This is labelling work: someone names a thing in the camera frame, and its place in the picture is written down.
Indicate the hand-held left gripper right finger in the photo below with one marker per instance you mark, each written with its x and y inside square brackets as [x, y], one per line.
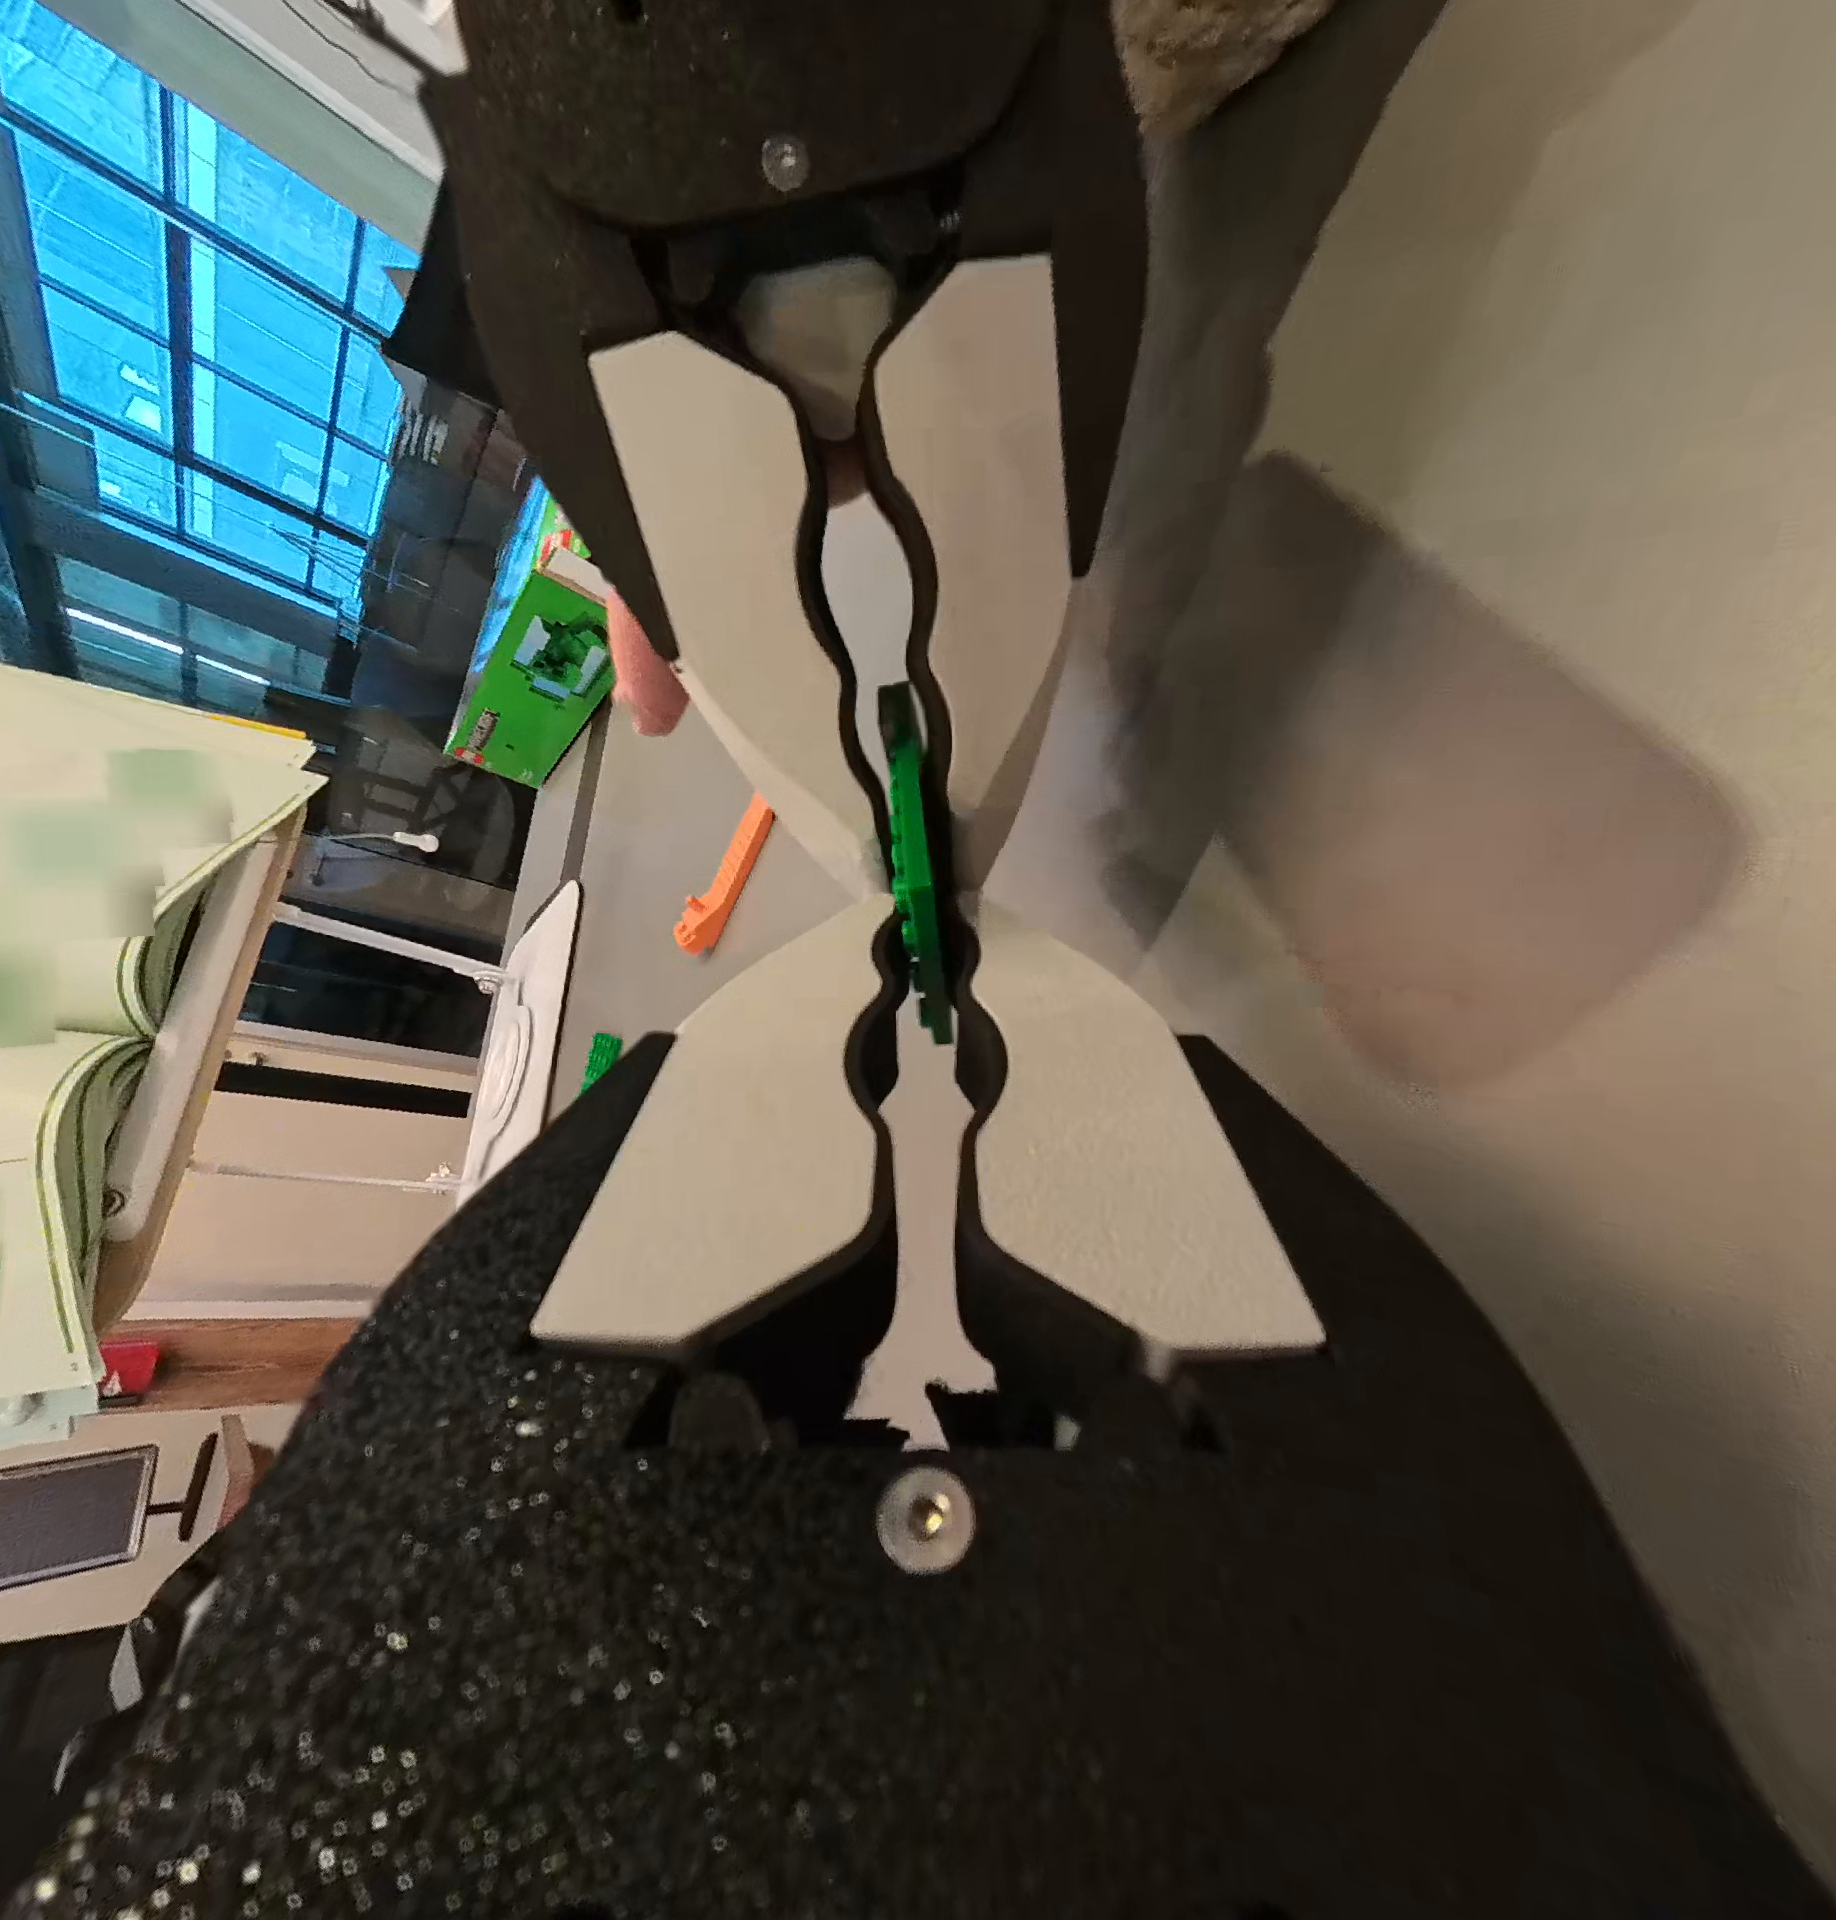
[1142, 1200]

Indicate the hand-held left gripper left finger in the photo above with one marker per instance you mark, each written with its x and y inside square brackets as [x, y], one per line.
[708, 1200]

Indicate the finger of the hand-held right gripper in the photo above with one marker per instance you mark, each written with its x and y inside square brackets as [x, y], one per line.
[708, 495]
[1008, 451]

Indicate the green lego base plate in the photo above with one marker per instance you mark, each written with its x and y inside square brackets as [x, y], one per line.
[913, 855]

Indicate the person's right forearm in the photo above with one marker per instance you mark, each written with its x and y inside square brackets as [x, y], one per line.
[1218, 52]

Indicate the long green studded lego plate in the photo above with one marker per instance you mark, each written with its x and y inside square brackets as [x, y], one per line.
[603, 1059]

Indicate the green lego set box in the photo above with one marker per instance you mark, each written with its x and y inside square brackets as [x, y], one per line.
[536, 676]

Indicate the orange lego brick separator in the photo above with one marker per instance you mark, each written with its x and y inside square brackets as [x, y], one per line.
[723, 886]

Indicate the lego instruction booklet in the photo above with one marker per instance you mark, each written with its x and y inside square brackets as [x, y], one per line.
[48, 1140]

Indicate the person's right hand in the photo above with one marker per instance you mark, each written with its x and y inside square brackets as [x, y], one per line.
[646, 681]

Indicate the wooden side table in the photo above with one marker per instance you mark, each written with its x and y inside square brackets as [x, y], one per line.
[257, 1350]

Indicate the small tablet screen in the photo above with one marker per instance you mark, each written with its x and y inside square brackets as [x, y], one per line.
[57, 1518]

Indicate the black and white tool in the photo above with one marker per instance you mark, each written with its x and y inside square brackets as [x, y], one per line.
[48, 1725]

